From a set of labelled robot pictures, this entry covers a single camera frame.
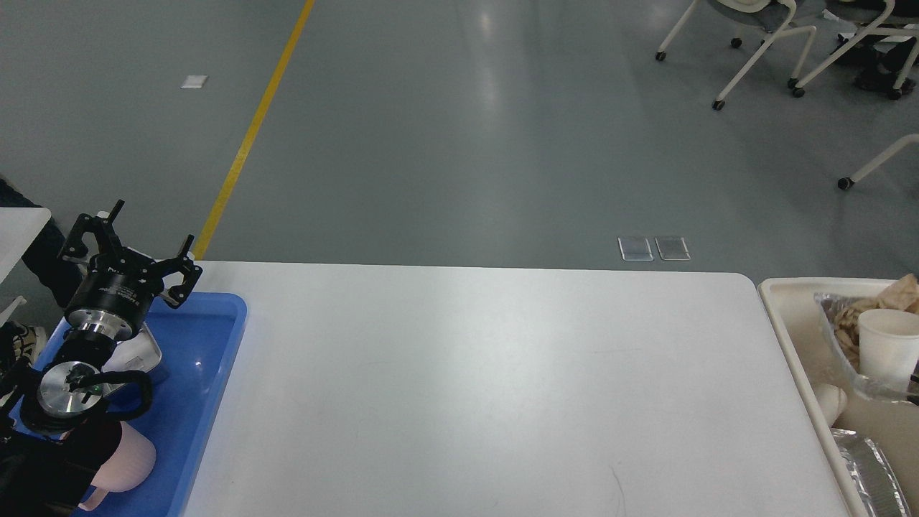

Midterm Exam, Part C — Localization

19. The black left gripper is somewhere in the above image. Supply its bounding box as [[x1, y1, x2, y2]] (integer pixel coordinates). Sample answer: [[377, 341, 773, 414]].
[[57, 199, 203, 340]]

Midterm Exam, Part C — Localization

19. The steel rectangular container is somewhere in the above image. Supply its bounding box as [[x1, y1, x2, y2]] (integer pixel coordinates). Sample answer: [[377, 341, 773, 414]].
[[101, 322, 171, 386]]

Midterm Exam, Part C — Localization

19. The pink mug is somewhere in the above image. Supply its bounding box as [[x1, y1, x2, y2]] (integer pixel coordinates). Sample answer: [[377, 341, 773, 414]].
[[78, 421, 157, 511]]

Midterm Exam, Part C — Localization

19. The aluminium foil tray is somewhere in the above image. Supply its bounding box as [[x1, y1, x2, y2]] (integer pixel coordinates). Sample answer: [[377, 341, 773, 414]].
[[813, 292, 918, 406]]

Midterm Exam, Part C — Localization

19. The white paper cup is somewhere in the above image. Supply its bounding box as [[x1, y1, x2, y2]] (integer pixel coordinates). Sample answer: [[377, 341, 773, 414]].
[[857, 308, 918, 392]]

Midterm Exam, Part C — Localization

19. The brown paper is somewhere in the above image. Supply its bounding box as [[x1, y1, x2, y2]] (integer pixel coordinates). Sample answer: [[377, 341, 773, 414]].
[[833, 274, 918, 373]]

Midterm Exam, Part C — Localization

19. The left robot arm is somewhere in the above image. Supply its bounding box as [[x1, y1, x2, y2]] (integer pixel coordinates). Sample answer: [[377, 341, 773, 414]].
[[2, 200, 202, 516]]

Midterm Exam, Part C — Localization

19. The person in dark jeans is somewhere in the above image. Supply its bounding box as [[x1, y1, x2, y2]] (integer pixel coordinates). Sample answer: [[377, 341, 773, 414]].
[[0, 176, 87, 367]]

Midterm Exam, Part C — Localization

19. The blue plastic tray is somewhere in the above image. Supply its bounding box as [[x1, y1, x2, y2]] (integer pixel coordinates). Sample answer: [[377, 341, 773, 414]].
[[32, 292, 246, 516]]

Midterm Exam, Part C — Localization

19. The white side table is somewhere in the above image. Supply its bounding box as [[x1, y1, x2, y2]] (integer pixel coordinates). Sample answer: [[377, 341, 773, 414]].
[[1, 207, 52, 283]]

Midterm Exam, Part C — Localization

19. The floor outlet plate left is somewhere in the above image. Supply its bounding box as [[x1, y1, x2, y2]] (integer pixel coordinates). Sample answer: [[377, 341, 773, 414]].
[[617, 236, 654, 262]]

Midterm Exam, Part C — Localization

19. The floor outlet plate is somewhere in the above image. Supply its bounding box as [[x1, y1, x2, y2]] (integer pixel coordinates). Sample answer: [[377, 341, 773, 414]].
[[617, 236, 654, 262], [654, 236, 691, 261]]

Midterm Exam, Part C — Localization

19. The floor outlet plate right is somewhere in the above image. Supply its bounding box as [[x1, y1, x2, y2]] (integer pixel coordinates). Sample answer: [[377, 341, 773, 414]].
[[654, 236, 691, 261]]

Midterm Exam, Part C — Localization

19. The white office chair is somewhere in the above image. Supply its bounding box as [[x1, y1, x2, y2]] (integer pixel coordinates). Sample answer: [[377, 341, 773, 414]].
[[655, 0, 819, 111]]

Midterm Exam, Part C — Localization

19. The beige plastic bin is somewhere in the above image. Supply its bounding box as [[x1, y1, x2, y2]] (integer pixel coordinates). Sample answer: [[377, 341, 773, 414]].
[[758, 277, 918, 516]]

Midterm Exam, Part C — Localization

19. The white chair at right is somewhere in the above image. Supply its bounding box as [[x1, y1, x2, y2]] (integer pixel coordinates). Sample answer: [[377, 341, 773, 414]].
[[836, 132, 918, 191]]

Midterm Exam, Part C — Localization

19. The foil tray in bin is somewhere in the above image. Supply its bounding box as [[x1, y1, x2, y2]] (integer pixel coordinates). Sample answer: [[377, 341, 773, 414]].
[[831, 428, 912, 516]]

